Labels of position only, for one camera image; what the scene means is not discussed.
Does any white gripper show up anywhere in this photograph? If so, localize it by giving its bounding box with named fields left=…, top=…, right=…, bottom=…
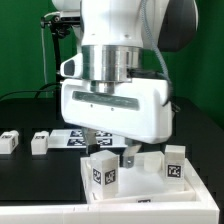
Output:
left=60, top=55, right=172, bottom=168

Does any white square table top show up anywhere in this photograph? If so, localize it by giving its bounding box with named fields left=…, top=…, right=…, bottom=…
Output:
left=81, top=151, right=195, bottom=204

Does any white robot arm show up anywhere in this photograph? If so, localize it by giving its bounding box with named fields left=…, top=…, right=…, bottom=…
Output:
left=52, top=0, right=198, bottom=168

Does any white L-shaped obstacle fence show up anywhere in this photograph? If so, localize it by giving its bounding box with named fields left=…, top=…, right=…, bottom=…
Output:
left=0, top=160, right=220, bottom=224

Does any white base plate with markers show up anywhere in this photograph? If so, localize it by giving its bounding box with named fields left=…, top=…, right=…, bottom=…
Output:
left=48, top=129, right=126, bottom=149

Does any black cable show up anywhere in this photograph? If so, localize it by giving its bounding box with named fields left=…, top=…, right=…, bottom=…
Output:
left=0, top=81, right=64, bottom=102

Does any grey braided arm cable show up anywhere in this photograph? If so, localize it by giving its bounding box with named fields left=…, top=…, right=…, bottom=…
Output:
left=139, top=0, right=173, bottom=88

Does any black camera stand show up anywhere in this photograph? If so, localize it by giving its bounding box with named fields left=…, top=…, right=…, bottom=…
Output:
left=35, top=14, right=71, bottom=98

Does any silver camera on stand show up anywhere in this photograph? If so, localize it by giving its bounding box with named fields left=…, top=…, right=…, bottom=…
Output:
left=60, top=11, right=80, bottom=23

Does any white cable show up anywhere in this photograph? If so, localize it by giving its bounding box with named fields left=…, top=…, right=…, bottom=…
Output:
left=40, top=11, right=61, bottom=85

